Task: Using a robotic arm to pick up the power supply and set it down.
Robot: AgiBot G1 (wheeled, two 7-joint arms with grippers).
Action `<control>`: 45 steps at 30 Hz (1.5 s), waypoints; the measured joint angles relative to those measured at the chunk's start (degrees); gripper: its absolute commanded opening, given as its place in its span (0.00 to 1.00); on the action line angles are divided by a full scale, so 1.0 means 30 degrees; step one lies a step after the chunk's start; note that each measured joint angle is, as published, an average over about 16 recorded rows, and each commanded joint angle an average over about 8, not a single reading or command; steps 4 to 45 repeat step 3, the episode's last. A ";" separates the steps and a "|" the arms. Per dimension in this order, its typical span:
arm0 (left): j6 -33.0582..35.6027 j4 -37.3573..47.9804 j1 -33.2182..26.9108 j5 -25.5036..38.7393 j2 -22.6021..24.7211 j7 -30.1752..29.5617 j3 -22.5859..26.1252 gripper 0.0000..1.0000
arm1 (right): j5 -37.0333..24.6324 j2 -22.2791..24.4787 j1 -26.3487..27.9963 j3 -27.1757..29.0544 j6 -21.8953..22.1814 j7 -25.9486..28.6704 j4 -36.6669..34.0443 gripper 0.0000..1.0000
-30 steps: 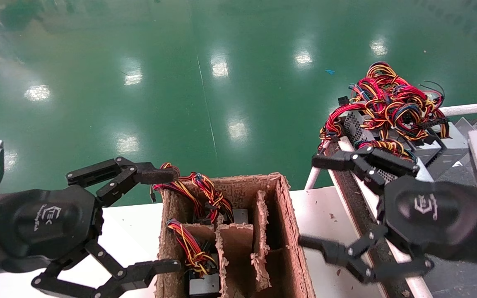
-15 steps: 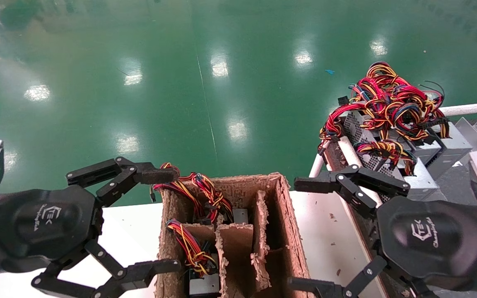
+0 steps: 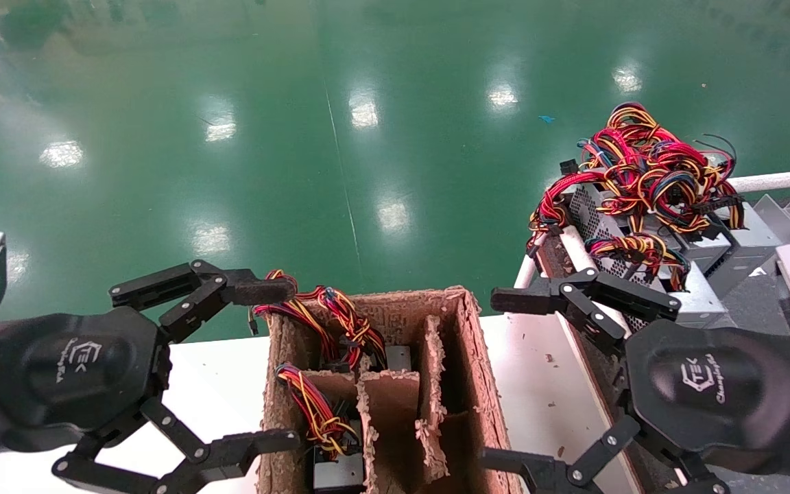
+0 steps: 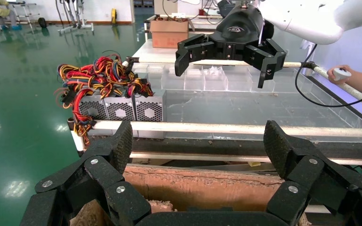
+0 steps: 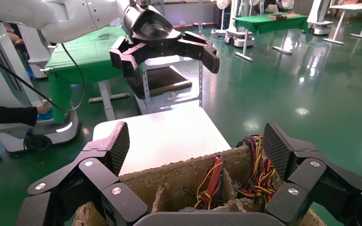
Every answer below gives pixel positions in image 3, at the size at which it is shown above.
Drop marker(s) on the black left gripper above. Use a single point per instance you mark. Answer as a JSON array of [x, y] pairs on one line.
[[73, 370]]

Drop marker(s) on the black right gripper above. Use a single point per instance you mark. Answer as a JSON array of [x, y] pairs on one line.
[[710, 391]]

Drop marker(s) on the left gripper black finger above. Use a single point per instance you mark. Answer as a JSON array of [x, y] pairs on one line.
[[258, 289]]

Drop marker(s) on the brown cardboard divider box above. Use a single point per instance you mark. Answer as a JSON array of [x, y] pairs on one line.
[[484, 384]]

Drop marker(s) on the white rack leg pipe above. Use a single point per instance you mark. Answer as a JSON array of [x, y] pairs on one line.
[[527, 271]]

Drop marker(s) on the white slanted rack pipe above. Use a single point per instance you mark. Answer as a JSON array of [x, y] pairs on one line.
[[573, 247]]

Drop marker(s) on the grey power supply mesh side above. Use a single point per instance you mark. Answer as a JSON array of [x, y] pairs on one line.
[[590, 209]]

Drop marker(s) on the grey metal power supply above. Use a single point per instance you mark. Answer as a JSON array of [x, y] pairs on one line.
[[707, 250], [755, 247]]

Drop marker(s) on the white horizontal rail pipe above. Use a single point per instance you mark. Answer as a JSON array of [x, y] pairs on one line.
[[786, 180]]

